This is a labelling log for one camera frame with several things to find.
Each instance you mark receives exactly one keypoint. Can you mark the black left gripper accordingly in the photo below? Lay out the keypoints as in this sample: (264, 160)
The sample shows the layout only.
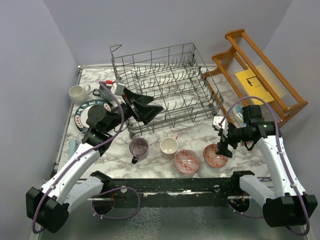
(145, 113)

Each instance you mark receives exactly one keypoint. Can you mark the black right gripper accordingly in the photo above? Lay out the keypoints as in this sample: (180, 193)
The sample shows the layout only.
(223, 147)

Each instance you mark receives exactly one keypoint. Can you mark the red patterned bowl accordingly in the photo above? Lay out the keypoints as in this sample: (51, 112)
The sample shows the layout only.
(212, 159)
(186, 162)

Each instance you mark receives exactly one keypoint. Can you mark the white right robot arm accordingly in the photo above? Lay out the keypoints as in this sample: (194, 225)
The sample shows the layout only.
(287, 203)

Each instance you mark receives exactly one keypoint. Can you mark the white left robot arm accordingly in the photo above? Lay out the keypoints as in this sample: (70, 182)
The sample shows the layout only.
(50, 205)

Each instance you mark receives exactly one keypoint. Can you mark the blue patterned clear dish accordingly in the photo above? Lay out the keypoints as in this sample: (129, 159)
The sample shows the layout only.
(237, 111)

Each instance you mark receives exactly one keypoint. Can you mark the wooden dish drying rack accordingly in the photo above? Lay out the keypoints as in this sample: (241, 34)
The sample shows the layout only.
(245, 54)

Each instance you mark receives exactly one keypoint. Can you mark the dark green mug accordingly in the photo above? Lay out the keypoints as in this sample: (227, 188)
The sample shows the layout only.
(103, 93)

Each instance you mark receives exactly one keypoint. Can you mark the round plate dark lettered rim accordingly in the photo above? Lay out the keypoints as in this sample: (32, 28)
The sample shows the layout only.
(81, 114)

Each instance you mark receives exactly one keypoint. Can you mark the cream mug at left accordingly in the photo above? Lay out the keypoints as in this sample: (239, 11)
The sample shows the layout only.
(78, 94)

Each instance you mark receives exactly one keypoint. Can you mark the clear drinking glass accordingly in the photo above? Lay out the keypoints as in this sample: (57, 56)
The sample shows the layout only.
(81, 137)

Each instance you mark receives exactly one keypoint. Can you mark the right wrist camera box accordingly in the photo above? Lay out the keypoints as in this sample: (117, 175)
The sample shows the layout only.
(220, 124)

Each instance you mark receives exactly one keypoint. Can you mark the purple mug black handle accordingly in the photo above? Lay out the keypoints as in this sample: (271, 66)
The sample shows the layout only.
(139, 148)

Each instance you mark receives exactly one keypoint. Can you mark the grey wire dish rack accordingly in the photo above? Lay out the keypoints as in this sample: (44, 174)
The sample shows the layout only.
(178, 80)

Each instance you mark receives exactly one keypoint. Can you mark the cream mug pink handle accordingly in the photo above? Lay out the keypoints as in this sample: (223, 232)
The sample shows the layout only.
(169, 146)

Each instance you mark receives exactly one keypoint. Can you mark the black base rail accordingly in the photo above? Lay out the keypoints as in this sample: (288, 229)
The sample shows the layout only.
(179, 192)

